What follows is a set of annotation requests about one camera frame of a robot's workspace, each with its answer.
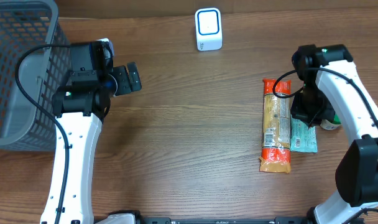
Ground teal tissue pack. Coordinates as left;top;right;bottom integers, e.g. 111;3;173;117
290;118;318;153

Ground spaghetti pack orange ends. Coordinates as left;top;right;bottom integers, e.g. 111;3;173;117
260;78;291;174

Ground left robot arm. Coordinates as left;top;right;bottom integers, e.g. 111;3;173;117
40;62;142;223

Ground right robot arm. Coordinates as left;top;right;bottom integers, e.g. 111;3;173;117
291;44;378;223

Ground white barcode scanner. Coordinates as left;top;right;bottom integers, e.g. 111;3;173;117
195;7;223;52

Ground grey plastic mesh basket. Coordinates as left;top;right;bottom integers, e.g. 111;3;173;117
0;0;71;151

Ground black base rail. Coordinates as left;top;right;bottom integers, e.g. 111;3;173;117
143;217;313;224

